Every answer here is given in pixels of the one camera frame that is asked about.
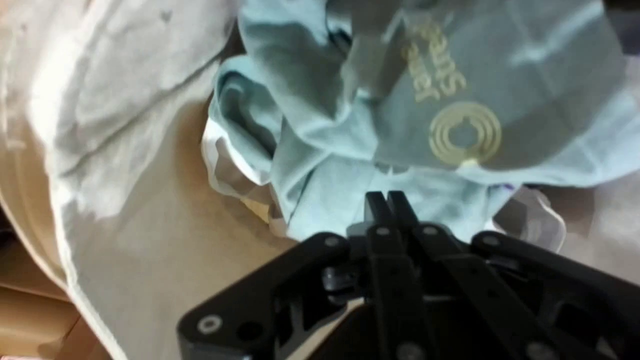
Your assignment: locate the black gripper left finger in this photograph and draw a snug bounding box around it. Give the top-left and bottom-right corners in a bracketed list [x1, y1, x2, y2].
[365, 191, 428, 360]

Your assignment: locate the white fabric laundry bag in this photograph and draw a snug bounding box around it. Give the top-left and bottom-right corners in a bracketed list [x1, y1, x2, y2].
[0, 0, 640, 360]

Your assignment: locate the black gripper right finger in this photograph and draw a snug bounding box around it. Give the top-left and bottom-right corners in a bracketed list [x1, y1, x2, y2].
[388, 191, 577, 360]

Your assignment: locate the light blue t-shirt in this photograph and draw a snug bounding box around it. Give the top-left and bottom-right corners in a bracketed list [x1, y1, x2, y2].
[201, 0, 640, 240]

